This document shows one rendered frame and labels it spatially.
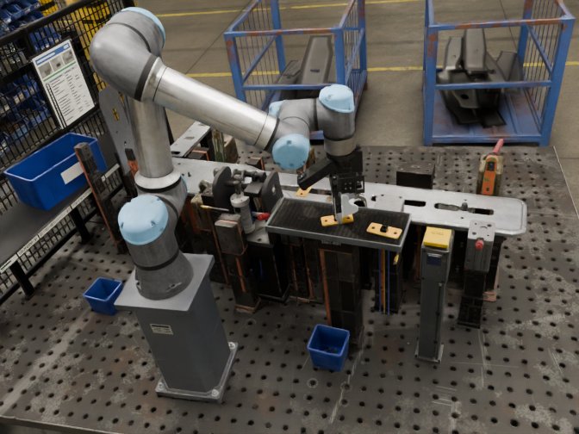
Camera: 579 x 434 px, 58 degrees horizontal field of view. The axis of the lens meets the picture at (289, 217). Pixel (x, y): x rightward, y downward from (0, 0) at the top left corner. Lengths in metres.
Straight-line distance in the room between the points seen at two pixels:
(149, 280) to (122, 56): 0.56
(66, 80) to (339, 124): 1.36
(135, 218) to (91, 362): 0.73
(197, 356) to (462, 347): 0.79
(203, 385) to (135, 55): 0.95
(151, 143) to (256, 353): 0.77
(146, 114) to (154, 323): 0.54
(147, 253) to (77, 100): 1.16
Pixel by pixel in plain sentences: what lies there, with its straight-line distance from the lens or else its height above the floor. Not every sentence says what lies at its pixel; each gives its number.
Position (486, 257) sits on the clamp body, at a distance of 1.54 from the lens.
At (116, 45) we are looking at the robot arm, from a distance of 1.09.
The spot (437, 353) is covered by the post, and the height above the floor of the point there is 0.74.
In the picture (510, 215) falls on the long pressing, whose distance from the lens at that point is 1.69.
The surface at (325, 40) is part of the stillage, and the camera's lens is 4.59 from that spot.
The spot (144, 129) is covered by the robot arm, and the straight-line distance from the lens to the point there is 1.27.
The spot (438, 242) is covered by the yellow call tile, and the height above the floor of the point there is 1.16.
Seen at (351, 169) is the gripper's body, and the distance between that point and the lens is 1.28.
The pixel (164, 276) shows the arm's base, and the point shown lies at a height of 1.16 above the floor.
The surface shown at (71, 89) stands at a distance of 2.31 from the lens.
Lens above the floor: 2.02
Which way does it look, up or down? 37 degrees down
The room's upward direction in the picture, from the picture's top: 9 degrees counter-clockwise
